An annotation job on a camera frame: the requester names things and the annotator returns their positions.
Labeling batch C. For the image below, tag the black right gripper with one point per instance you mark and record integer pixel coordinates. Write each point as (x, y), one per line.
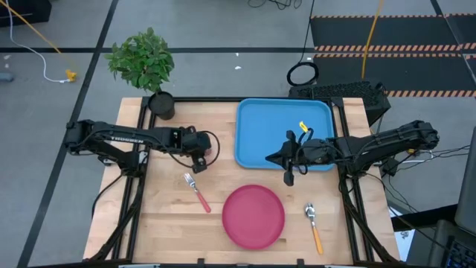
(316, 152)

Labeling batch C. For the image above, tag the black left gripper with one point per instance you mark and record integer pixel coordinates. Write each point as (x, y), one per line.
(195, 143)

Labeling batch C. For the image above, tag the red round plate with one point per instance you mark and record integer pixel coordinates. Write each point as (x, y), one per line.
(253, 217)

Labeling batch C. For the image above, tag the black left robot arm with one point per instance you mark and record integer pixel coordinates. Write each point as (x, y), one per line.
(122, 138)

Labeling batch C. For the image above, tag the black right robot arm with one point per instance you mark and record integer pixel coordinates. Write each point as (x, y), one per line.
(390, 139)

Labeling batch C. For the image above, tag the blue plastic tray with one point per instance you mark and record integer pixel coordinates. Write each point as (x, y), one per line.
(260, 126)

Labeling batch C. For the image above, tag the black plant pot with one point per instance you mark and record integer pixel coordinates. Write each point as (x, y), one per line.
(161, 106)

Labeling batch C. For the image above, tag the black perforated crate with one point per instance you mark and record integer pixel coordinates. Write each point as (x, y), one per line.
(342, 89)

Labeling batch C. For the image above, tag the green leafy plant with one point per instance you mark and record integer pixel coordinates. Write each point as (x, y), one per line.
(143, 59)

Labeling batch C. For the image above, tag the black power adapter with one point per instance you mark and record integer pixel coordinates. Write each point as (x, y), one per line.
(390, 167)

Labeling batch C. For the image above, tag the white printed sheet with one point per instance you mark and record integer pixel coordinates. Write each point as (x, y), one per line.
(403, 238)

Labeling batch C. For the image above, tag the black hazard striped mat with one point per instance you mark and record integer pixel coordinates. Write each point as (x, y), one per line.
(409, 33)

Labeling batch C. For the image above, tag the grey monitor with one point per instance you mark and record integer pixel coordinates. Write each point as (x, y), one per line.
(468, 193)

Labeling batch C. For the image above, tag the black keyboard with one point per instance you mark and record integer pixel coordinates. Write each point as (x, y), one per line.
(461, 257)

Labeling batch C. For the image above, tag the black box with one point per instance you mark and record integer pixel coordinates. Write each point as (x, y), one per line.
(22, 11)

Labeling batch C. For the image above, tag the black metal table frame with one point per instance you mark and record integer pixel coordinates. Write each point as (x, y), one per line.
(204, 99)

